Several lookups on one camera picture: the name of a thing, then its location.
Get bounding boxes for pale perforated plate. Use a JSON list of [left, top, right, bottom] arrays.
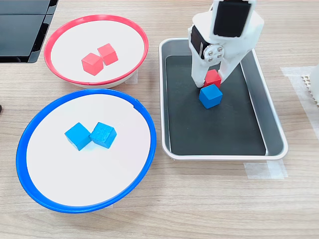
[[300, 74, 319, 108]]

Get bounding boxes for black glossy device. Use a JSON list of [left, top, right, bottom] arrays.
[[0, 0, 60, 64]]

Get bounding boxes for black mat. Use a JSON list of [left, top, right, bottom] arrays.
[[164, 54, 267, 156]]

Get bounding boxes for blue cube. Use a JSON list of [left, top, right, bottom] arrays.
[[64, 121, 92, 151], [89, 121, 118, 149], [198, 83, 224, 110]]

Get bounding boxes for white plate red rim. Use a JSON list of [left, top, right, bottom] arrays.
[[43, 14, 150, 89]]

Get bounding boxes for clear tape strip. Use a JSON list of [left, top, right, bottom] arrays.
[[288, 76, 319, 140], [126, 72, 139, 84], [280, 66, 317, 77], [243, 159, 289, 180]]

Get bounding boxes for red cube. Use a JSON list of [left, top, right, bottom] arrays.
[[97, 43, 119, 66], [203, 69, 222, 88], [81, 52, 104, 76]]

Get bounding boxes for white plate blue rim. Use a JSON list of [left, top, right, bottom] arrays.
[[15, 89, 157, 214]]

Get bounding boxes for steel tray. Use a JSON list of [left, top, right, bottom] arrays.
[[159, 37, 289, 161]]

